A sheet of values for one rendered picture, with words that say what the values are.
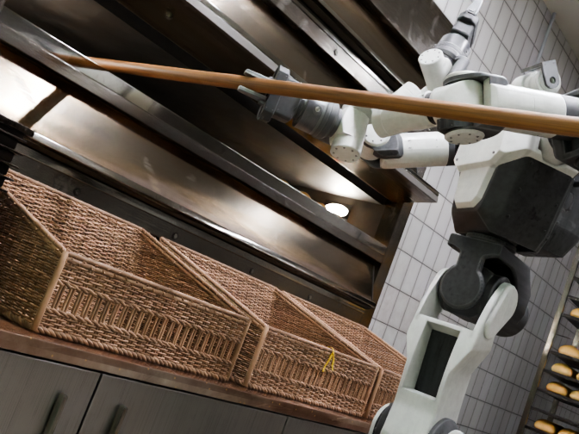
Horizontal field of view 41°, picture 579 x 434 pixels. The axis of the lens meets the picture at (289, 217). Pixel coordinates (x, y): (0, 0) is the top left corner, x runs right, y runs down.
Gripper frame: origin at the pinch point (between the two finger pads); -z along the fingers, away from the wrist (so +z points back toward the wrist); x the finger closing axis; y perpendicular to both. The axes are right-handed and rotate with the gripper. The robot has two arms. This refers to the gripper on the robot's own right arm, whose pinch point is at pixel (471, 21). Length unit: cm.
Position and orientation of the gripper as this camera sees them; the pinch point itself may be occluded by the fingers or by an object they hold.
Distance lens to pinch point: 230.0
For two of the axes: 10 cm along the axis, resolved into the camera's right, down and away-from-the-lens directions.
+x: -0.3, -5.4, -8.4
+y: -8.5, -4.2, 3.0
